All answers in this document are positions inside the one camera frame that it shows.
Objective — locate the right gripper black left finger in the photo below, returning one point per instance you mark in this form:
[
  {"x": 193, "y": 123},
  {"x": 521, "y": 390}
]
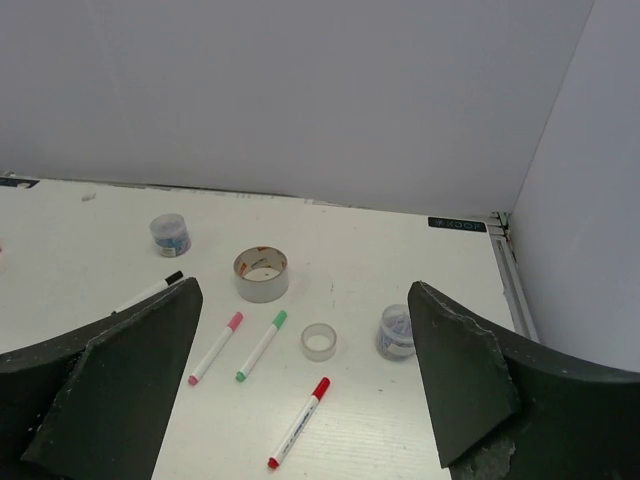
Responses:
[{"x": 95, "y": 402}]

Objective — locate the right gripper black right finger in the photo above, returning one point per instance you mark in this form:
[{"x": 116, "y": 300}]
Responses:
[{"x": 505, "y": 407}]

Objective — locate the pink capped white marker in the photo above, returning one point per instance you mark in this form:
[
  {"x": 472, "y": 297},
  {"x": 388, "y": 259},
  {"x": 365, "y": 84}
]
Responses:
[{"x": 201, "y": 369}]

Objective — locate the clear jar of paper clips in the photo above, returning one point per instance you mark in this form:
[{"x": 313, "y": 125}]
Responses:
[{"x": 394, "y": 339}]

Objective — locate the black capped white marker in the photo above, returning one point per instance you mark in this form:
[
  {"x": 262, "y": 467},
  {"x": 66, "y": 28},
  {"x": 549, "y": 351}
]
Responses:
[{"x": 150, "y": 291}]

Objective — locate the green capped white marker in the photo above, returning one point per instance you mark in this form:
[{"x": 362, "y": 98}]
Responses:
[{"x": 255, "y": 355}]

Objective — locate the red capped white marker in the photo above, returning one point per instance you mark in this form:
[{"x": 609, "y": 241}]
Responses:
[{"x": 298, "y": 425}]

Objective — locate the small clear tape roll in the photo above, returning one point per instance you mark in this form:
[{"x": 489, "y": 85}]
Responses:
[{"x": 318, "y": 342}]

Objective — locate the black label right corner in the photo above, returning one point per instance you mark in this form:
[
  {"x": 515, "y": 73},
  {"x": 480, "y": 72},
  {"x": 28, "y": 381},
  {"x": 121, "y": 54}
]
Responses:
[{"x": 456, "y": 224}]

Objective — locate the black label corner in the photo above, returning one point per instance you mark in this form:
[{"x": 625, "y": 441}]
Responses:
[
  {"x": 456, "y": 224},
  {"x": 17, "y": 182}
]

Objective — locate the large white tape roll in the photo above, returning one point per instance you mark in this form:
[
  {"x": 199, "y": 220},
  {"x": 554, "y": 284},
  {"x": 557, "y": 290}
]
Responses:
[{"x": 261, "y": 274}]

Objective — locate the black label left corner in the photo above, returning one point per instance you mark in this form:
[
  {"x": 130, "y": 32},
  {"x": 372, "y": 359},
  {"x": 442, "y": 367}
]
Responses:
[{"x": 17, "y": 182}]

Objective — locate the aluminium rail right edge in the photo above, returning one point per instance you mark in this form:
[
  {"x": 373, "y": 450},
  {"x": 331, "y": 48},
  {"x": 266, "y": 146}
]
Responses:
[{"x": 499, "y": 232}]

